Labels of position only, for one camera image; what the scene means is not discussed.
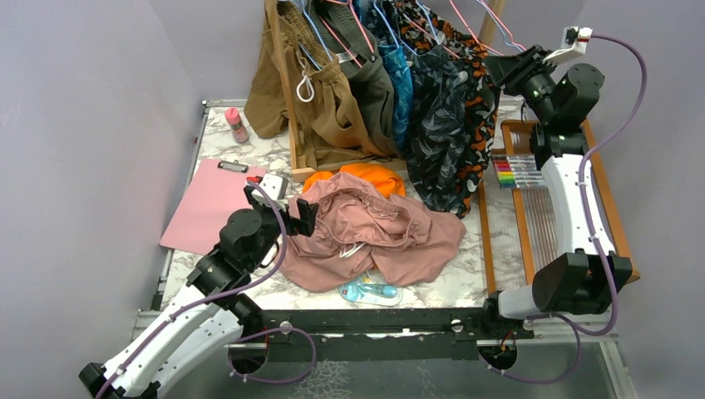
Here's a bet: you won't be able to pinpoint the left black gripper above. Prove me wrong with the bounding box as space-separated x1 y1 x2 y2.
247 186 319 270

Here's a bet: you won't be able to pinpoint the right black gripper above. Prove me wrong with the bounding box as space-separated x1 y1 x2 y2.
482 45 558 123

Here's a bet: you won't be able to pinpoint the pink wire hanger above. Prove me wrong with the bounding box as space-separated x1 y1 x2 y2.
448 0 527 56

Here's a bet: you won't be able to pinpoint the pink shorts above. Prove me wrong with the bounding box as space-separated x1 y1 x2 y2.
280 172 466 293

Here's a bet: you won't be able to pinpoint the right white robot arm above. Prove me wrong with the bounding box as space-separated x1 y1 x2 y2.
479 46 633 338

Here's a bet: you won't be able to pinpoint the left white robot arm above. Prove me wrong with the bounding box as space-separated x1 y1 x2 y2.
79 182 319 398

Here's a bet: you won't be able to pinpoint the orange camo hanging shorts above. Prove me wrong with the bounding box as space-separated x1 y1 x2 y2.
396 0 501 220

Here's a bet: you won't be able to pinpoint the dark leaf print shorts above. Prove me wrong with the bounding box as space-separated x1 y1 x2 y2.
385 0 469 213

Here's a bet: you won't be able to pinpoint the blue patterned hanging shorts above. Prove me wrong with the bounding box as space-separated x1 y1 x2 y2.
357 0 414 152

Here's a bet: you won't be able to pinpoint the dark green hanging shorts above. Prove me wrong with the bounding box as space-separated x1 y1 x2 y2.
306 1 398 155

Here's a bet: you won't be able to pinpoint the packaged blue toothbrush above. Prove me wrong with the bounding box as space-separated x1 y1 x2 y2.
338 274 403 307

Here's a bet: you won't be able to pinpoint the pink clipboard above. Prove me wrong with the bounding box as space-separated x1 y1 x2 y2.
160 158 266 255

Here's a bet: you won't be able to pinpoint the coloured marker set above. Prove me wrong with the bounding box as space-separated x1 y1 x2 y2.
492 154 547 190

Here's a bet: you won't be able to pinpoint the pink bottle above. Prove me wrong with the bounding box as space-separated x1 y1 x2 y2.
224 107 249 144

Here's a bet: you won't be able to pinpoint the wooden dish rack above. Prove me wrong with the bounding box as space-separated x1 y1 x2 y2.
480 116 633 293

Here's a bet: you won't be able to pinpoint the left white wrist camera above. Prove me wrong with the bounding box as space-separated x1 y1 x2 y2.
247 173 288 209

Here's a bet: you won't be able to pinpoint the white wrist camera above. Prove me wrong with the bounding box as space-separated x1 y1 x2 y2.
247 173 288 209
543 26 594 66

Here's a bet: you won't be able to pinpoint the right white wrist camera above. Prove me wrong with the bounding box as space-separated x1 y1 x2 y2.
543 26 594 66

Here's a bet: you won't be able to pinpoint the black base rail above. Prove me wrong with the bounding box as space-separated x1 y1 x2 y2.
228 306 522 362

